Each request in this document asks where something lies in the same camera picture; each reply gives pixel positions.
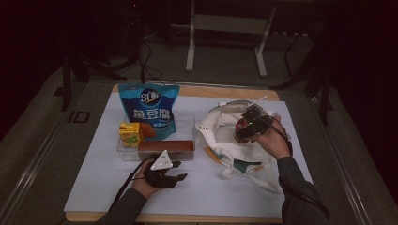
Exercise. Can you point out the person's right hand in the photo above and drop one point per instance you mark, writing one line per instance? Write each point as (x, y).
(275, 143)

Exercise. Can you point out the black metal stand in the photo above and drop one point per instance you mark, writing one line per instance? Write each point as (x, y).
(66, 84)

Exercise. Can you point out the blue snack bag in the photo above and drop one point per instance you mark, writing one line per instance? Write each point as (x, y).
(150, 109)

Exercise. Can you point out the metal floor rail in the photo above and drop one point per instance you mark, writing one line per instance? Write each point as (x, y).
(34, 162)
(347, 181)

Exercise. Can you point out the black stand with legs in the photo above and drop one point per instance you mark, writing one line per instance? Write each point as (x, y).
(325, 100)

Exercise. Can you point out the clear plastic container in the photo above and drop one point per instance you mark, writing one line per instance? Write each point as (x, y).
(186, 131)

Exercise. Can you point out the small red dark packet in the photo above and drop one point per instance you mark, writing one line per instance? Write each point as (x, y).
(241, 128)

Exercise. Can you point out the brown cardboard box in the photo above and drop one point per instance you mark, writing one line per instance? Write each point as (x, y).
(165, 146)

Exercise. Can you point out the person's left hand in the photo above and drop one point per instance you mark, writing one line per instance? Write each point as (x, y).
(144, 186)

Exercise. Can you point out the white dotted tote bag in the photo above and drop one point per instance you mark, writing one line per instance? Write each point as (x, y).
(225, 146)

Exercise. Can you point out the yellow drink carton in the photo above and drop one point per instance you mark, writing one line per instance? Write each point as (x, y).
(130, 134)

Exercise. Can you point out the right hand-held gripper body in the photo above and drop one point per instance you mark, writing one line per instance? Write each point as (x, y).
(259, 123)

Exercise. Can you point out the white table sheet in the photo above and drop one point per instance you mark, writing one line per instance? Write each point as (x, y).
(203, 197)

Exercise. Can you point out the white desk frame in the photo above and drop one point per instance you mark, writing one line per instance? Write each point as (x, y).
(231, 24)

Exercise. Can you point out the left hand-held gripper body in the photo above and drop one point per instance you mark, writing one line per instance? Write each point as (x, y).
(160, 176)

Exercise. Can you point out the black tripod stand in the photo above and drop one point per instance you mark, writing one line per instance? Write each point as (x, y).
(134, 31)

